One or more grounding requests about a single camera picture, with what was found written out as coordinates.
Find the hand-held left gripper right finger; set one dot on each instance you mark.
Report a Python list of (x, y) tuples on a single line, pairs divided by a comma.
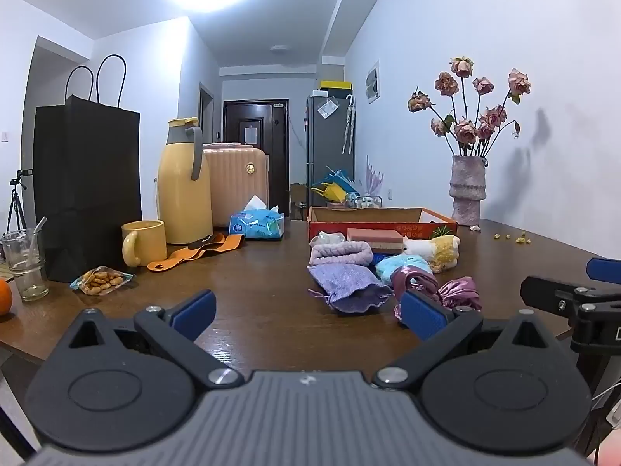
[(421, 315)]

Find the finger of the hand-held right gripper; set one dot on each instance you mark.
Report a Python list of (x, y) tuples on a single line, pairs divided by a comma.
[(604, 270), (546, 295)]

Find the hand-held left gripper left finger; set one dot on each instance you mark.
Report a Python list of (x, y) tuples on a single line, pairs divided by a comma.
[(196, 309)]

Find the purple satin cloth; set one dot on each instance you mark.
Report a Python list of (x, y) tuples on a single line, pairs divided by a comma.
[(458, 291)]

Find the red cardboard box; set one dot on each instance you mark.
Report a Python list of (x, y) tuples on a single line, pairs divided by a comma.
[(330, 229)]

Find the light blue plush toy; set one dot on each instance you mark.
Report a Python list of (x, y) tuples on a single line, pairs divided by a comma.
[(400, 267)]

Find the scattered yellow flower buds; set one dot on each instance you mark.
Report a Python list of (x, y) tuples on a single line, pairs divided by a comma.
[(520, 240)]

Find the yellow white alpaca plush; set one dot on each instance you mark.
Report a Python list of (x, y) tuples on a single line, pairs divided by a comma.
[(439, 250)]

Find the yellow ceramic mug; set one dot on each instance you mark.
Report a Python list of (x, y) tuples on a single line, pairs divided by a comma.
[(145, 242)]

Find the pink sponge block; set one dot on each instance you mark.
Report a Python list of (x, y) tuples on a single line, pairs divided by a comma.
[(376, 239)]

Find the clear cookie snack packet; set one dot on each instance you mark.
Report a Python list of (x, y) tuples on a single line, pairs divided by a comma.
[(102, 280)]

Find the rolled lavender towel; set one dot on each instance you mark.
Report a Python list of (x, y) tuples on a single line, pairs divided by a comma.
[(339, 254)]

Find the blue tissue pack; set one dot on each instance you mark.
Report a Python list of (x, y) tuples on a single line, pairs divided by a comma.
[(257, 225)]

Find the yellow thermos jug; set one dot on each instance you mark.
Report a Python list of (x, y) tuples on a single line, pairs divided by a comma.
[(182, 194)]

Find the white plastic bag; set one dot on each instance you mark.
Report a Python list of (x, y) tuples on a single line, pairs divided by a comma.
[(326, 240)]

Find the pink textured vase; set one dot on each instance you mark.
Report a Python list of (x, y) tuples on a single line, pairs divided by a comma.
[(467, 194)]

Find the clear plastic containers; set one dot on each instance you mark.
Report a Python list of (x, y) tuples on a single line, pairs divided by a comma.
[(364, 200)]

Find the pink ribbed suitcase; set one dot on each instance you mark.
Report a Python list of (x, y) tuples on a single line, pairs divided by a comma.
[(237, 179)]

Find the blue and yellow bags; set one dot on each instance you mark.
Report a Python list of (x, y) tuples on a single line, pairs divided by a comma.
[(334, 189)]

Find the black paper shopping bag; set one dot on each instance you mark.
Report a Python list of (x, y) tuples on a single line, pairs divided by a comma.
[(87, 179)]

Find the clear drinking glass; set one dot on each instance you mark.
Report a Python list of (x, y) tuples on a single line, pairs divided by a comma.
[(26, 272)]

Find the white drinking straw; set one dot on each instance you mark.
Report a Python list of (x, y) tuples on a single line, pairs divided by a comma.
[(38, 233)]

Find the grey refrigerator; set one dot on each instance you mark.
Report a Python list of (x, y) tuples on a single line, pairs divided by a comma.
[(330, 155)]

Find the orange fruit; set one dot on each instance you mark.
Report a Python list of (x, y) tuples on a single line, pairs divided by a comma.
[(4, 297)]

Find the dark brown entrance door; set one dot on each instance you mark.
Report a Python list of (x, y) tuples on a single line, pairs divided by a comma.
[(257, 119)]

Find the folded white umbrella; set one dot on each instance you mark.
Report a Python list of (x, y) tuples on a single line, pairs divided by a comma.
[(349, 126)]

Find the paper sheet on refrigerator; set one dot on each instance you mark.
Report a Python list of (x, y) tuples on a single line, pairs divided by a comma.
[(326, 108)]

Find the yellow flat box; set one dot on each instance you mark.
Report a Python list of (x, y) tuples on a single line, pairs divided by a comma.
[(334, 85)]

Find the small hallway ceiling lamp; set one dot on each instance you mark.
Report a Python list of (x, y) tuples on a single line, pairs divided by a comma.
[(279, 49)]

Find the purple wall sticker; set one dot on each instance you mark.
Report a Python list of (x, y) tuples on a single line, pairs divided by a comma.
[(373, 177)]

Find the black camera tripod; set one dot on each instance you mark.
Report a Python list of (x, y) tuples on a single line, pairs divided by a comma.
[(17, 199)]

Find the framed wall picture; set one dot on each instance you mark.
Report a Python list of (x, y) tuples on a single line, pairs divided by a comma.
[(372, 82)]

